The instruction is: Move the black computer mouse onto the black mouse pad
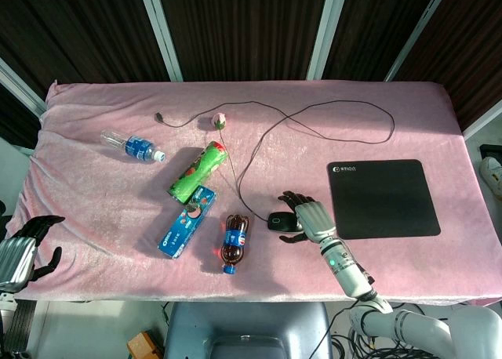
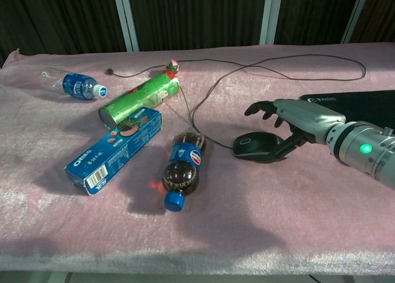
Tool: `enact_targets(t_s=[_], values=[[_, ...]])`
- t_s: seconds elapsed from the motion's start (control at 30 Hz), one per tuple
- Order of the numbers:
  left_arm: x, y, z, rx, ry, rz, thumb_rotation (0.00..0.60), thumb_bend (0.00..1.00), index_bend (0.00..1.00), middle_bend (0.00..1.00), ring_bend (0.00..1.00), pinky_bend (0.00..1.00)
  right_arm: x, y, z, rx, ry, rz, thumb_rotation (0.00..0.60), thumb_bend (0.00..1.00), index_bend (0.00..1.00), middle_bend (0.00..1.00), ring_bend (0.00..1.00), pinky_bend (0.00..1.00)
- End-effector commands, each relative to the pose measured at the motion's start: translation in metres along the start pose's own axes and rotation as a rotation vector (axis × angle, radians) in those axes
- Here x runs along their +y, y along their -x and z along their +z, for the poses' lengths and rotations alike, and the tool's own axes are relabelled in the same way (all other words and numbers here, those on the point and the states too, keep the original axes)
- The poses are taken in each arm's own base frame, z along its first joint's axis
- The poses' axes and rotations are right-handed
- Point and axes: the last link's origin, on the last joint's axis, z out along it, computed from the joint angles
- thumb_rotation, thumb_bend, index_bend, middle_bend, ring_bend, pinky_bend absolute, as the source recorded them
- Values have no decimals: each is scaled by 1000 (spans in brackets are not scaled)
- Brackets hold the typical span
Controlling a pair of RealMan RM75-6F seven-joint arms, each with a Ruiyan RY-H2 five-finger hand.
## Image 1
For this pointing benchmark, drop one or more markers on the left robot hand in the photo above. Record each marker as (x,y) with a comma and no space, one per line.
(17,249)

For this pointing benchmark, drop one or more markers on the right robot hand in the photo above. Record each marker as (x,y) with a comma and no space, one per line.
(313,218)

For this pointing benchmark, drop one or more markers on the black computer mouse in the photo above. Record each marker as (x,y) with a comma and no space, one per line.
(283,222)

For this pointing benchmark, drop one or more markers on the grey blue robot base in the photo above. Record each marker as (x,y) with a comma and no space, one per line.
(251,331)

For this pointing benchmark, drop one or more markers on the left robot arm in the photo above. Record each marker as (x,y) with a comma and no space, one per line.
(6,308)

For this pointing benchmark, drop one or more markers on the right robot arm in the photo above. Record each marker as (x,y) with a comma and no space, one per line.
(392,308)

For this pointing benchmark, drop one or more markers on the black mouse pad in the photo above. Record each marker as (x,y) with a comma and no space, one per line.
(382,198)

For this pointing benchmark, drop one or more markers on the Pepsi cola bottle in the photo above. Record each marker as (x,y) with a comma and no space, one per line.
(234,239)

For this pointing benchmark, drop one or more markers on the pink velvet table cloth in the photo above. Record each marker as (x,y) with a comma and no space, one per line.
(117,202)

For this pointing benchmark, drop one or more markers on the green chips can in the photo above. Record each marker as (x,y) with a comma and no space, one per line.
(198,171)

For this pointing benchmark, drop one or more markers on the blue Oreo cookie box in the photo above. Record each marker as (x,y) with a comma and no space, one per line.
(188,222)

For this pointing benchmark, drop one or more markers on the pink rose bud with stem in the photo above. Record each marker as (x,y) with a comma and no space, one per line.
(219,120)

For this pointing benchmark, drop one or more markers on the clear water bottle blue label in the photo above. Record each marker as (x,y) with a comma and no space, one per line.
(135,146)

